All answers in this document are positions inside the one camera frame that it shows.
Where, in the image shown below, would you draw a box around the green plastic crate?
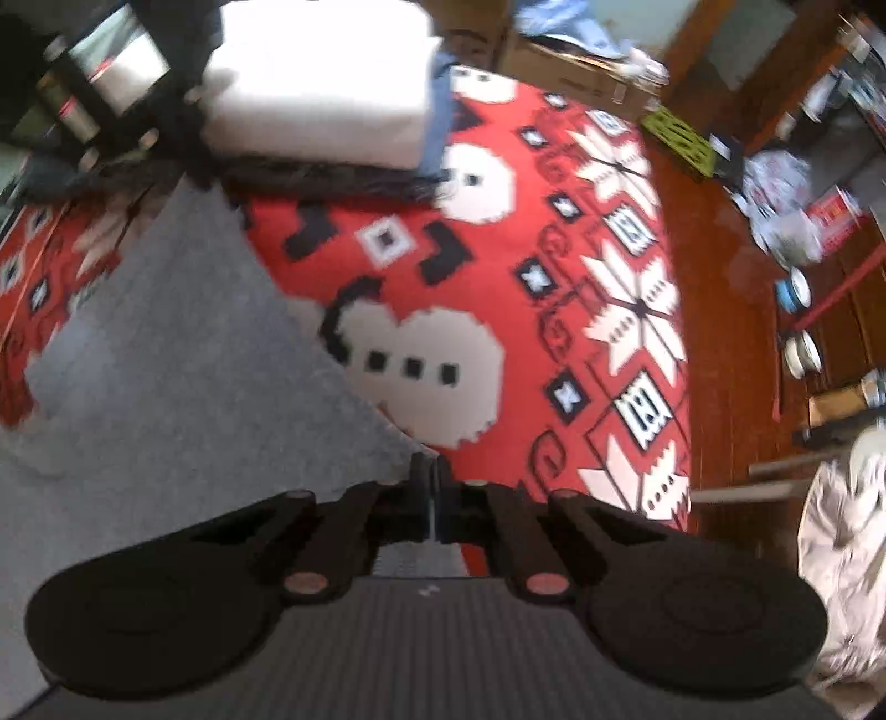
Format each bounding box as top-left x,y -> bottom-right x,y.
640,105 -> 724,179

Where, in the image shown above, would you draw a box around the red carton box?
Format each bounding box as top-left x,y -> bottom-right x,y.
806,187 -> 866,246

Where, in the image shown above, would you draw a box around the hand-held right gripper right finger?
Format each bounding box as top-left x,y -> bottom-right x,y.
436,457 -> 683,600

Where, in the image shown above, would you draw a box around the wooden drawer cabinet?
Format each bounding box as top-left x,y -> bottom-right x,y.
796,208 -> 886,389

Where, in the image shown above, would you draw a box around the cardboard box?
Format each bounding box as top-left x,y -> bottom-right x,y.
422,0 -> 662,122

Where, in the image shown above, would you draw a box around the dark folded cloth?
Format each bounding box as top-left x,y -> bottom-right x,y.
221,156 -> 451,205

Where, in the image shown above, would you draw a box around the white red plastic bag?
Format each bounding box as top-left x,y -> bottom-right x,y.
744,148 -> 811,202

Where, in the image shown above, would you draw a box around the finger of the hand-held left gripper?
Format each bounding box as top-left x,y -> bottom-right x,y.
176,90 -> 233,189

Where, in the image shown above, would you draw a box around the folded blue jeans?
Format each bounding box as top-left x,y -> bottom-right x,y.
415,52 -> 454,181

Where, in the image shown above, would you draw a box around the red broom stick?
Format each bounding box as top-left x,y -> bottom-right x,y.
792,245 -> 886,330

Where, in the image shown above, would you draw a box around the wooden chair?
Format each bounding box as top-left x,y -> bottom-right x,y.
688,450 -> 832,506

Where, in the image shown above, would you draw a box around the pale blue crumpled cloth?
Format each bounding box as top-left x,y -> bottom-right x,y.
516,0 -> 631,60

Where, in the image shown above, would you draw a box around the grey shirt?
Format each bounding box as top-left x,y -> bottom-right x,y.
0,176 -> 440,693

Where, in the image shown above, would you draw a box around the white folded cloth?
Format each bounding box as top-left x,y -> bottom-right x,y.
200,0 -> 444,171

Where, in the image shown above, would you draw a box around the blue ceramic bowl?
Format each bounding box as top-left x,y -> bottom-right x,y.
774,269 -> 812,312

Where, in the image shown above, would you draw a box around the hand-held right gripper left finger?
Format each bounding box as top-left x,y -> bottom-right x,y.
188,453 -> 434,603

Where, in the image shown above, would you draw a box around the red patterned blanket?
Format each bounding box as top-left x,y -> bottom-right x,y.
0,62 -> 693,575

